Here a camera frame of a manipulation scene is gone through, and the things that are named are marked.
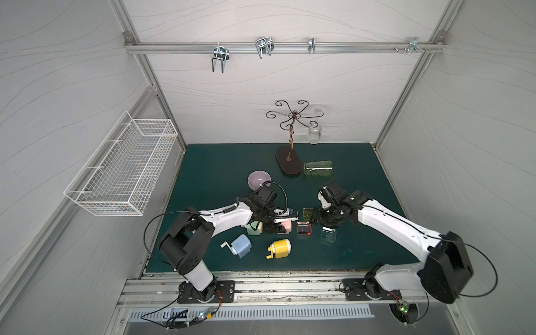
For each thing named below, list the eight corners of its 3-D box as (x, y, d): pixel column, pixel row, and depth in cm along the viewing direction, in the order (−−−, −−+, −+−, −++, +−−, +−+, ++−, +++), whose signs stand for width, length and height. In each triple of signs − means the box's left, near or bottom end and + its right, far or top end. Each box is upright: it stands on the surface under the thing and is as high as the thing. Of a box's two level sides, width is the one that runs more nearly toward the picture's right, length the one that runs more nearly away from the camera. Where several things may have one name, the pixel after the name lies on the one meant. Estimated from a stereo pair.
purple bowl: (250, 192, 102) (249, 184, 96) (246, 182, 106) (245, 174, 100) (270, 185, 105) (270, 176, 99) (266, 176, 109) (265, 167, 103)
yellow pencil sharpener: (267, 261, 81) (266, 255, 75) (264, 250, 84) (264, 243, 78) (291, 255, 83) (292, 249, 77) (288, 244, 85) (289, 237, 80)
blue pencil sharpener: (227, 264, 80) (224, 259, 75) (223, 249, 84) (219, 244, 79) (253, 251, 83) (252, 246, 78) (248, 237, 87) (246, 231, 82)
